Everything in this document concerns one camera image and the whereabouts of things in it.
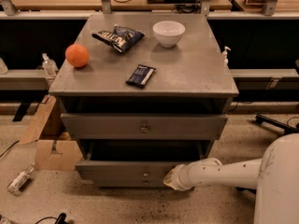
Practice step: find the dark blue snack packet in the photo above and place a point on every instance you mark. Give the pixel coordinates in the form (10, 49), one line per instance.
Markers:
(140, 76)

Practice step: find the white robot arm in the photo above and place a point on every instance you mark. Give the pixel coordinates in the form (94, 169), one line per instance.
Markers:
(274, 177)

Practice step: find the white pump bottle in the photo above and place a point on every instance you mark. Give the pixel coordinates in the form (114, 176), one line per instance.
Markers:
(225, 54)

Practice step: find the blue chip bag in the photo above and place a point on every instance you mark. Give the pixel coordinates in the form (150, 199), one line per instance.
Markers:
(121, 38)

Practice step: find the orange fruit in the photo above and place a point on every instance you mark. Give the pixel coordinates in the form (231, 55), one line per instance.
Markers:
(77, 55)

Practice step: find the brown cardboard box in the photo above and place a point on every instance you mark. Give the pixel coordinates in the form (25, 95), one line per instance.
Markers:
(55, 149)

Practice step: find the yellow foam padded gripper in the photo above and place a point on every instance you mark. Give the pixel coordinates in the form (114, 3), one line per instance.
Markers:
(177, 177)

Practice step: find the grey bottom drawer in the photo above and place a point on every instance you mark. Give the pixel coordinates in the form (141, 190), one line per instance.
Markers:
(130, 184)

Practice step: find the white bowl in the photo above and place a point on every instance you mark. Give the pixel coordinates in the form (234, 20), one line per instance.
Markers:
(168, 33)

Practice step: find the clear bottle on floor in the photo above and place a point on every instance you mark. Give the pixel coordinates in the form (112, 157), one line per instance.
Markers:
(20, 180)

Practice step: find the grey top drawer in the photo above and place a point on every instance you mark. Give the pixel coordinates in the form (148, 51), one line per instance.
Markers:
(144, 127)

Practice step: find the clear bottle on ledge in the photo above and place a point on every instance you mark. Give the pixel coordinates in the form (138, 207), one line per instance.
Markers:
(49, 66)

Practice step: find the black chair base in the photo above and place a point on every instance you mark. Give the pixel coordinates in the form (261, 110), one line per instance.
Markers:
(285, 127)

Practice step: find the grey drawer cabinet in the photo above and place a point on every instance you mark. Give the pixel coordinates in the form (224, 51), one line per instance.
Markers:
(190, 78)

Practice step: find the grey drawer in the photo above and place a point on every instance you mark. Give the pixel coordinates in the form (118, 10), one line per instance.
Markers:
(144, 127)
(130, 184)
(136, 159)

